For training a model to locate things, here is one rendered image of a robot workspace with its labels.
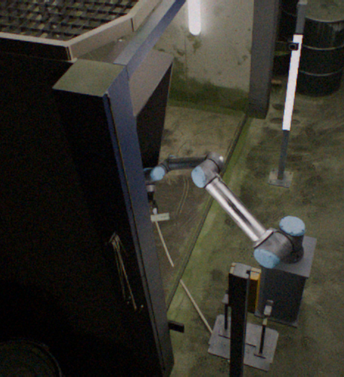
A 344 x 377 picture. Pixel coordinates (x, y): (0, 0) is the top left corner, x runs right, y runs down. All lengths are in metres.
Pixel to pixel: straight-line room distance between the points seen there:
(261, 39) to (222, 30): 0.37
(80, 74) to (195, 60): 3.32
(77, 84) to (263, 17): 3.08
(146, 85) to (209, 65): 2.23
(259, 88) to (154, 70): 2.21
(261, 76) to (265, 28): 0.49
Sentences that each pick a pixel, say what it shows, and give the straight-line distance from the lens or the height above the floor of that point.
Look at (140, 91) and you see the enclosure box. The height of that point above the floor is 1.65.
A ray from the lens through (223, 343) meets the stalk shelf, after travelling 2.59.
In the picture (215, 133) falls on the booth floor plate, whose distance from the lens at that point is 4.81.
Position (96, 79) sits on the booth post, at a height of 2.29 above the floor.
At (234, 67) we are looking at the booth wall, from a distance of 4.79.
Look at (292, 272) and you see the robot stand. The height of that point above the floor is 0.64.
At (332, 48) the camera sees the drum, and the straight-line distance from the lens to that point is 5.10.
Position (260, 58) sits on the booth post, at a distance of 4.67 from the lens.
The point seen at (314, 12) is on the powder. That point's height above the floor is 0.86.
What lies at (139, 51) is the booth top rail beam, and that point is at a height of 2.27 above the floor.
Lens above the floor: 3.13
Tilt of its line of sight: 47 degrees down
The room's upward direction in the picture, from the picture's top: 6 degrees counter-clockwise
